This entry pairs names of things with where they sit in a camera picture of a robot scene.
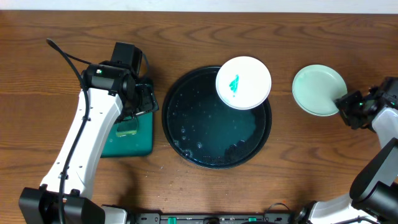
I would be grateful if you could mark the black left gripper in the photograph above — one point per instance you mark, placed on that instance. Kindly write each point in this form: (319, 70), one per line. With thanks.
(147, 100)

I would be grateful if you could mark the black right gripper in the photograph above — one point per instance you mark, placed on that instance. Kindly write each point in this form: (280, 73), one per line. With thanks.
(347, 104)

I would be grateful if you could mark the dark green scrub sponge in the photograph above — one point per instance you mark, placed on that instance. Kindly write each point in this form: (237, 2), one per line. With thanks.
(128, 127)

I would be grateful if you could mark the white plate green stain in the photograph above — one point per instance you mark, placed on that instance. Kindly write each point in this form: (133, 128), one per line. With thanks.
(243, 83)

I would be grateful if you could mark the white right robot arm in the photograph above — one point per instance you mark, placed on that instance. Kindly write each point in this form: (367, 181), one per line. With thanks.
(373, 194)

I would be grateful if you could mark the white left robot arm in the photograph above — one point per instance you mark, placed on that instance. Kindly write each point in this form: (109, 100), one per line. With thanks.
(64, 194)

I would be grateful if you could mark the black round tray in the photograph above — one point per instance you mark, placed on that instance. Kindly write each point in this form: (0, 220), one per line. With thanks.
(202, 129)

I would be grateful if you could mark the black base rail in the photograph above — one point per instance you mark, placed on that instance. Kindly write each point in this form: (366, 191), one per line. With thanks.
(156, 218)

